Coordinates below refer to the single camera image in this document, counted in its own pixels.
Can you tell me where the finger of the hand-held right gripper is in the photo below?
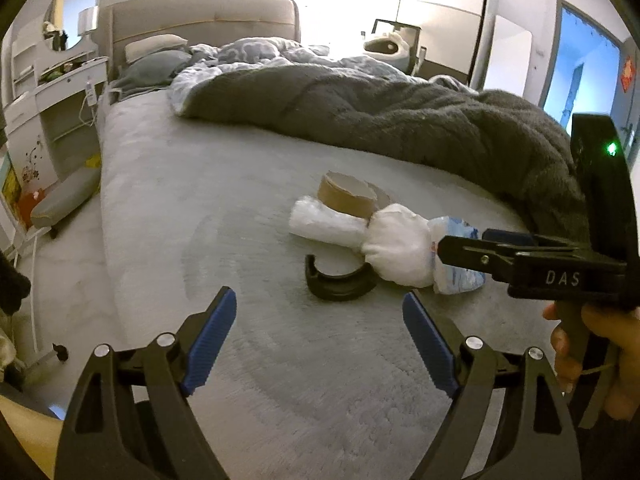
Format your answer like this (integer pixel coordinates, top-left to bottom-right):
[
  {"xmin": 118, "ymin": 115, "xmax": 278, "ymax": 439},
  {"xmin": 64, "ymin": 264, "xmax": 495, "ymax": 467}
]
[
  {"xmin": 482, "ymin": 229, "xmax": 585, "ymax": 251},
  {"xmin": 437, "ymin": 236, "xmax": 517, "ymax": 282}
]

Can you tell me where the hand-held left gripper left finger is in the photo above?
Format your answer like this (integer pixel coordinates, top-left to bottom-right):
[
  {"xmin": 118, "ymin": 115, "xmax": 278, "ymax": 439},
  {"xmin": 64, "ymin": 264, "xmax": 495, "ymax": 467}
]
[{"xmin": 55, "ymin": 286, "xmax": 238, "ymax": 480}]

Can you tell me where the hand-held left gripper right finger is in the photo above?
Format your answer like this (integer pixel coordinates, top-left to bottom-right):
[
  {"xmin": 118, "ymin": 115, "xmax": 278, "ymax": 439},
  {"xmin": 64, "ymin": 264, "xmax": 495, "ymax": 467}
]
[{"xmin": 402, "ymin": 292, "xmax": 583, "ymax": 480}]

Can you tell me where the blue tissue packet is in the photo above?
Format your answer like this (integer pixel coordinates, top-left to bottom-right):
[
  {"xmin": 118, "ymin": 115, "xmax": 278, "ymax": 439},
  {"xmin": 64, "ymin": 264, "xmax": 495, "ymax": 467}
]
[{"xmin": 427, "ymin": 216, "xmax": 486, "ymax": 295}]

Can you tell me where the white paper ball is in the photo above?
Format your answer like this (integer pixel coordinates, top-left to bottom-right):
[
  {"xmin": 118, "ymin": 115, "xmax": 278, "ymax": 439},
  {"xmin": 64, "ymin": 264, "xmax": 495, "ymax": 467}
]
[{"xmin": 361, "ymin": 204, "xmax": 437, "ymax": 287}]

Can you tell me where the black curved plastic piece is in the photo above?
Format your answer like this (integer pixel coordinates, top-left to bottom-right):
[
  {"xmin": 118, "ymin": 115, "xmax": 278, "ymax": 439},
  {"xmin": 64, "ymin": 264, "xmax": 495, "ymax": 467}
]
[{"xmin": 305, "ymin": 254, "xmax": 379, "ymax": 302}]

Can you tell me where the brown cardboard tape roll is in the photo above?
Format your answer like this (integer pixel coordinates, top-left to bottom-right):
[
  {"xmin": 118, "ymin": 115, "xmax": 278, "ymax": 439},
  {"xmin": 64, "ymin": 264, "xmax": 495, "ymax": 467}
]
[{"xmin": 317, "ymin": 171, "xmax": 391, "ymax": 220}]

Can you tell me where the large white bubble wrap roll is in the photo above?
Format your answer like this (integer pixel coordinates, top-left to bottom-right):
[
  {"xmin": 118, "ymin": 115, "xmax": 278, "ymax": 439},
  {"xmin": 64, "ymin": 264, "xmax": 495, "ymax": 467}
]
[{"xmin": 289, "ymin": 196, "xmax": 373, "ymax": 253}]

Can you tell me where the person's right hand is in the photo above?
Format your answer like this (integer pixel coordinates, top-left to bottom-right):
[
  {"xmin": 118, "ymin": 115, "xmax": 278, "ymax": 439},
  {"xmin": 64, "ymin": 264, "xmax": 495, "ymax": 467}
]
[{"xmin": 542, "ymin": 304, "xmax": 640, "ymax": 422}]

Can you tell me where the grey upholstered bed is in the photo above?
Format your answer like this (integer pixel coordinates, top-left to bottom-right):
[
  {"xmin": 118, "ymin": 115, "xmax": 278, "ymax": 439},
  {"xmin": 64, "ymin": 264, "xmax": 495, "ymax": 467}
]
[{"xmin": 95, "ymin": 0, "xmax": 601, "ymax": 480}]

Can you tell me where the dark grey fleece blanket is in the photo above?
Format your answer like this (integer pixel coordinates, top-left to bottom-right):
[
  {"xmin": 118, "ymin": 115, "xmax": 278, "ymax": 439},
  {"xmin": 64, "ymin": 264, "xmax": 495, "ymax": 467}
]
[{"xmin": 177, "ymin": 65, "xmax": 591, "ymax": 241}]

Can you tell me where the white clothes rack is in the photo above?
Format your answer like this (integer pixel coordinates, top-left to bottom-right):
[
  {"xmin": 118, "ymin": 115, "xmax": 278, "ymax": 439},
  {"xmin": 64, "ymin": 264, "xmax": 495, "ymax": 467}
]
[{"xmin": 10, "ymin": 230, "xmax": 68, "ymax": 376}]

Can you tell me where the white leaning panel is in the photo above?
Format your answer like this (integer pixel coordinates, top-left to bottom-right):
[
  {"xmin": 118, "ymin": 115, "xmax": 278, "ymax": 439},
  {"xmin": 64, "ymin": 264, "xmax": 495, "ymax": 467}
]
[{"xmin": 482, "ymin": 14, "xmax": 533, "ymax": 98}]

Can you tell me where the blue lit doorway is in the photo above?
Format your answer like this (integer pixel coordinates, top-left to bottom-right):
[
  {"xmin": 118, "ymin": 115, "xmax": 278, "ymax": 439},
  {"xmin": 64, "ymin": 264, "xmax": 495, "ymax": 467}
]
[{"xmin": 540, "ymin": 0, "xmax": 636, "ymax": 161}]

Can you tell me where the grey cushioned stool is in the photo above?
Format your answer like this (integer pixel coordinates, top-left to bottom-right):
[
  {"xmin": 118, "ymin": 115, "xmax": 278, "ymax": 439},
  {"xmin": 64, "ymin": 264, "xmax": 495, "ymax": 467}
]
[{"xmin": 30, "ymin": 167, "xmax": 101, "ymax": 238}]

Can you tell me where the pale yellow cloth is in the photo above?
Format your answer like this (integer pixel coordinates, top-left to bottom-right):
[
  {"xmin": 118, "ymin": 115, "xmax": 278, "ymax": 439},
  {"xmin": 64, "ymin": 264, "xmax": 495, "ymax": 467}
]
[{"xmin": 0, "ymin": 392, "xmax": 68, "ymax": 480}]

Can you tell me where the black hanging garment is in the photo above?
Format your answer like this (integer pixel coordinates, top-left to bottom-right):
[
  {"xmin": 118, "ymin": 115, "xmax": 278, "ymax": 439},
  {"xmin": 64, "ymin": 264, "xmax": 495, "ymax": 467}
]
[{"xmin": 0, "ymin": 250, "xmax": 31, "ymax": 316}]

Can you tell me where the white plush pet bed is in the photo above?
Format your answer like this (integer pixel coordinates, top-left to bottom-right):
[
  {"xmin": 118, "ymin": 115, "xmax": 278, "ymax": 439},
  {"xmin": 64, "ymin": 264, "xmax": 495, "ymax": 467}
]
[{"xmin": 362, "ymin": 29, "xmax": 413, "ymax": 68}]

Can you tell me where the orange box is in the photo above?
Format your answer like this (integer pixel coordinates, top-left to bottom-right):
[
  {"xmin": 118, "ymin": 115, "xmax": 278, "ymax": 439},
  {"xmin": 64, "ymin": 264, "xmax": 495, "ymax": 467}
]
[{"xmin": 17, "ymin": 187, "xmax": 48, "ymax": 228}]

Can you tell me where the grey pillow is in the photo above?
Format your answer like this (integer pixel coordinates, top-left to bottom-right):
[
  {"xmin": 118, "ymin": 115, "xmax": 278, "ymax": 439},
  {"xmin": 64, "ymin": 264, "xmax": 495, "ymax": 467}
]
[{"xmin": 112, "ymin": 51, "xmax": 193, "ymax": 96}]

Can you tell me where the white vanity desk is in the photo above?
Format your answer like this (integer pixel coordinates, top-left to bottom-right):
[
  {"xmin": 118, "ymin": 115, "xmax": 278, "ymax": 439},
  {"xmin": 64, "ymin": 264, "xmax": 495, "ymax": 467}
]
[{"xmin": 0, "ymin": 25, "xmax": 111, "ymax": 241}]

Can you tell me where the blue patterned duvet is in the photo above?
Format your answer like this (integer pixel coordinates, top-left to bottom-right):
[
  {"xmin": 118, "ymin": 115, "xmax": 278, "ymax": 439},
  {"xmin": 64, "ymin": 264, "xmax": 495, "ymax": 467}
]
[{"xmin": 167, "ymin": 37, "xmax": 481, "ymax": 116}]

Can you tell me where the white pillow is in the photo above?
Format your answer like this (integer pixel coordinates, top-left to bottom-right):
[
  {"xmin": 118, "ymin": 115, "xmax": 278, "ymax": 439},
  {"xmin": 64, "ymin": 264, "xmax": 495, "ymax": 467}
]
[{"xmin": 124, "ymin": 35, "xmax": 188, "ymax": 65}]

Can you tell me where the silver table lamp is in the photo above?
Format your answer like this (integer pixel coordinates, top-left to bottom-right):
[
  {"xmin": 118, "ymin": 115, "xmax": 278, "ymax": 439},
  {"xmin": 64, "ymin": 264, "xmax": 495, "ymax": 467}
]
[{"xmin": 77, "ymin": 6, "xmax": 101, "ymax": 51}]

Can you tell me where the oval mirror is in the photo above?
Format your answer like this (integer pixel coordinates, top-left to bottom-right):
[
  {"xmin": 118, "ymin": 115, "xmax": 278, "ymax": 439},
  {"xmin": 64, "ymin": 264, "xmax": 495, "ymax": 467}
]
[{"xmin": 42, "ymin": 0, "xmax": 98, "ymax": 52}]

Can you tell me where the red wall decoration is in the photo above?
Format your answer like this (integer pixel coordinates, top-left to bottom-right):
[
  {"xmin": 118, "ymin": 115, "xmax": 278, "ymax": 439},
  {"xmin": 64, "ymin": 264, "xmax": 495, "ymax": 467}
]
[{"xmin": 620, "ymin": 55, "xmax": 638, "ymax": 93}]

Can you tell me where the white wardrobe with dark frame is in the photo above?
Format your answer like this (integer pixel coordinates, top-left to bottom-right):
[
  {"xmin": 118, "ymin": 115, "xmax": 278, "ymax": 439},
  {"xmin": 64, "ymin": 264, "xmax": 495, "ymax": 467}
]
[{"xmin": 395, "ymin": 0, "xmax": 493, "ymax": 86}]

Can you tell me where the yellow picture frame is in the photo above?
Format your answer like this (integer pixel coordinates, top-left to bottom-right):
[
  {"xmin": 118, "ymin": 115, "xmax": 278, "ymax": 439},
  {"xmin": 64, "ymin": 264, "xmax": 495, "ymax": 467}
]
[{"xmin": 0, "ymin": 160, "xmax": 21, "ymax": 216}]

